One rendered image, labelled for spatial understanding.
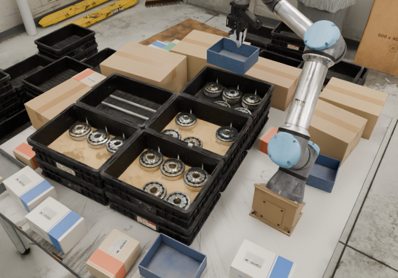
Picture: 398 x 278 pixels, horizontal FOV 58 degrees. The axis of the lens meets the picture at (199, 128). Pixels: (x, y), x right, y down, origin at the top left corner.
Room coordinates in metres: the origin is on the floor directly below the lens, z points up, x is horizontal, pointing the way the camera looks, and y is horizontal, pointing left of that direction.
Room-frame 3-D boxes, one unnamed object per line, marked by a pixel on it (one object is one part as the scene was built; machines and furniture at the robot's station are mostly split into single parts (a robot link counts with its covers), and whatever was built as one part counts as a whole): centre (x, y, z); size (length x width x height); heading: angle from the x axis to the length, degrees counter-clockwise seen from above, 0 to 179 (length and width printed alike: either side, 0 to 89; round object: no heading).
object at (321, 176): (1.13, -0.53, 0.73); 0.20 x 0.15 x 0.07; 63
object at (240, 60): (1.52, -0.16, 1.11); 0.20 x 0.15 x 0.07; 56
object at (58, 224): (0.83, 0.56, 0.74); 0.20 x 0.12 x 0.09; 57
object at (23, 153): (1.25, 0.79, 0.74); 0.16 x 0.12 x 0.07; 148
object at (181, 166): (1.03, 0.11, 0.86); 0.10 x 0.10 x 0.01
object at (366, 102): (1.54, -0.81, 0.78); 0.30 x 0.22 x 0.16; 57
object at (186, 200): (0.85, 0.08, 0.86); 0.10 x 0.10 x 0.01
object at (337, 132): (1.35, -0.63, 0.78); 0.30 x 0.22 x 0.16; 49
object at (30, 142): (1.16, 0.49, 0.92); 0.40 x 0.30 x 0.02; 62
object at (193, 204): (0.97, 0.14, 0.92); 0.40 x 0.30 x 0.02; 62
